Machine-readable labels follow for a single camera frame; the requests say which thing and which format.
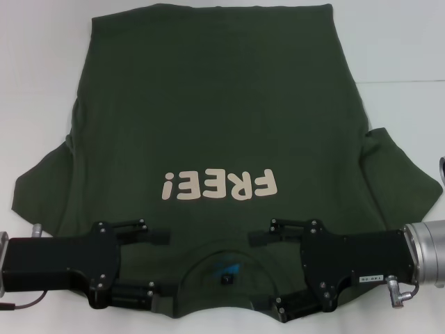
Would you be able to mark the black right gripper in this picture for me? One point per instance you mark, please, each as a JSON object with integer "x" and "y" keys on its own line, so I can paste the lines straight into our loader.
{"x": 347, "y": 257}

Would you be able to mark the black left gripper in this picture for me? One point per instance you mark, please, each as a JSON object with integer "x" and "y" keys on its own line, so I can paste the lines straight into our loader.
{"x": 62, "y": 261}

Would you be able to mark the dark green FREE T-shirt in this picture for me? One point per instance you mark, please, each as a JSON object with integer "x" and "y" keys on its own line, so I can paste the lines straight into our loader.
{"x": 222, "y": 104}

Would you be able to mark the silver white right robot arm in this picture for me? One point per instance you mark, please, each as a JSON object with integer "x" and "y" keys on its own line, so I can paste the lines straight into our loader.
{"x": 429, "y": 250}

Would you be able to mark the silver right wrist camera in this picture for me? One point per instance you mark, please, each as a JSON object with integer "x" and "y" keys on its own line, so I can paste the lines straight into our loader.
{"x": 442, "y": 167}

